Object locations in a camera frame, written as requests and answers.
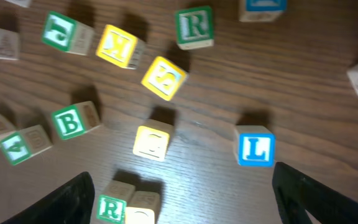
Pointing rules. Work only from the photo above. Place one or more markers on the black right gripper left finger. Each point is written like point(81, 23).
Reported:
point(72, 203)

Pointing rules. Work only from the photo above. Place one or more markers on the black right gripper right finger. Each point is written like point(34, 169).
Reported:
point(299, 196)

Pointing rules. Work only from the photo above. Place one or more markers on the green r block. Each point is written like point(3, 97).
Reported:
point(113, 201)
point(194, 28)

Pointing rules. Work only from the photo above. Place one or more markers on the yellow O block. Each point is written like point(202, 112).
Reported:
point(143, 208)

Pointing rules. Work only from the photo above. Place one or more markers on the green B block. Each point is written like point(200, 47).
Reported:
point(75, 120)

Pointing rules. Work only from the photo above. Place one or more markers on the blue L block lower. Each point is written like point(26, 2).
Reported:
point(254, 146)

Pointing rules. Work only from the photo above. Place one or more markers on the green 4 block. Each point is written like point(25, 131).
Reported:
point(23, 144)

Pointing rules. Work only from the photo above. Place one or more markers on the yellow C block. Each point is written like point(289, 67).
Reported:
point(152, 140)

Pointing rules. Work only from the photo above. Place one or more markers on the yellow S block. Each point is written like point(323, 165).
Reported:
point(164, 78)

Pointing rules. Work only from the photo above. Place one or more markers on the yellow K block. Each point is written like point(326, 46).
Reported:
point(120, 48)

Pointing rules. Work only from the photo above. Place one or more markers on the green J block left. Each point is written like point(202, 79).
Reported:
point(67, 34)

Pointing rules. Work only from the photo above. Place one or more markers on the blue D block lower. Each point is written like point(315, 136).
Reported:
point(261, 10)

